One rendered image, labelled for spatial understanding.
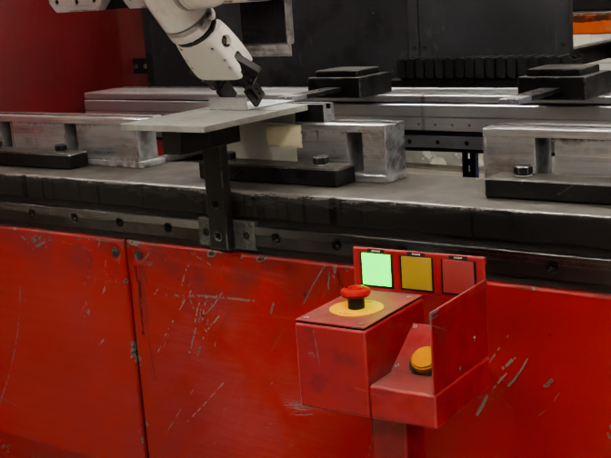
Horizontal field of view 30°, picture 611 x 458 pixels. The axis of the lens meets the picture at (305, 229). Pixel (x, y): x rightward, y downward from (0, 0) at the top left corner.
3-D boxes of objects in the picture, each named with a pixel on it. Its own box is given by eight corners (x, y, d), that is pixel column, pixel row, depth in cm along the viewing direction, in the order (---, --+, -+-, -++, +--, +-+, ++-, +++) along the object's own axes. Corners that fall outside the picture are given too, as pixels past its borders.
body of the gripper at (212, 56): (226, 6, 181) (259, 55, 189) (179, 8, 187) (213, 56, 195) (205, 40, 178) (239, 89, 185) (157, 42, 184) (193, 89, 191)
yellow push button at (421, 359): (411, 376, 147) (405, 366, 146) (421, 353, 149) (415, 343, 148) (437, 381, 145) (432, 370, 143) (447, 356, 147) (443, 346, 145)
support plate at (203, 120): (120, 130, 183) (119, 124, 182) (226, 108, 203) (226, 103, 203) (204, 133, 172) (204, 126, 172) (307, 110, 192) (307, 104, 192)
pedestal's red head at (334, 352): (300, 406, 150) (290, 274, 146) (361, 368, 163) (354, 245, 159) (436, 430, 139) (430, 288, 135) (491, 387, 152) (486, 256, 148)
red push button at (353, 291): (335, 315, 149) (334, 289, 149) (351, 307, 153) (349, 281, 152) (362, 318, 147) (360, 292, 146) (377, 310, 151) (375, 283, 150)
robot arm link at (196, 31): (218, -5, 180) (227, 8, 182) (177, -3, 185) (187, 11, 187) (195, 33, 176) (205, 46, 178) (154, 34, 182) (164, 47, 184)
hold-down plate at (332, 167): (198, 178, 201) (197, 162, 201) (219, 173, 206) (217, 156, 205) (337, 187, 184) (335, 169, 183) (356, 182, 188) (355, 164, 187)
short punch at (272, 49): (243, 57, 199) (238, 2, 197) (250, 55, 201) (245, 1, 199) (287, 56, 193) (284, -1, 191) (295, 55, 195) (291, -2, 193)
